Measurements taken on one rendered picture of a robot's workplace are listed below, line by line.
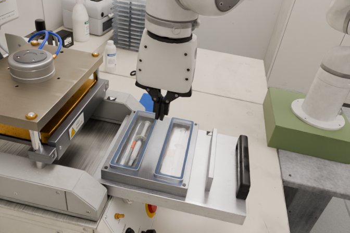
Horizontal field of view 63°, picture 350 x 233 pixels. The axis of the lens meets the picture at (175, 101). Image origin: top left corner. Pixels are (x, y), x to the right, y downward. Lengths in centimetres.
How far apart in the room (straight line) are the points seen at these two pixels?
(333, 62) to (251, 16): 208
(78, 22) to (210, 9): 121
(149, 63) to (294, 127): 68
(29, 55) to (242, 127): 80
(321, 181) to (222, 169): 49
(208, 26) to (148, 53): 265
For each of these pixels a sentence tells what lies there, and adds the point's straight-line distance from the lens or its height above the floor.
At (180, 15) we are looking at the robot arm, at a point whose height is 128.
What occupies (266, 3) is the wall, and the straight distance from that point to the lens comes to 306.
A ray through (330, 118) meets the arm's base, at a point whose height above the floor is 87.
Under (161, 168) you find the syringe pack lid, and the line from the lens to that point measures 55.
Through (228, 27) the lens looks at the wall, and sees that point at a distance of 311.
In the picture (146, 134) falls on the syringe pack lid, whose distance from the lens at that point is 62.
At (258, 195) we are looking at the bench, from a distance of 91.
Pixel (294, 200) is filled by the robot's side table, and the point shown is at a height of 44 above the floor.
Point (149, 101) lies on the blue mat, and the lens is 118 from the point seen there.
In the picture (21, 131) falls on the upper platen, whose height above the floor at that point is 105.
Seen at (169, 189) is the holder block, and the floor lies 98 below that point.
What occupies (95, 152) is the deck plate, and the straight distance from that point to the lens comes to 69.
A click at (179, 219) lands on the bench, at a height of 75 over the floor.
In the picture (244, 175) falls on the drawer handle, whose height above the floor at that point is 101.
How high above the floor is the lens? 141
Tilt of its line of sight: 33 degrees down
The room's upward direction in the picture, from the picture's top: 8 degrees clockwise
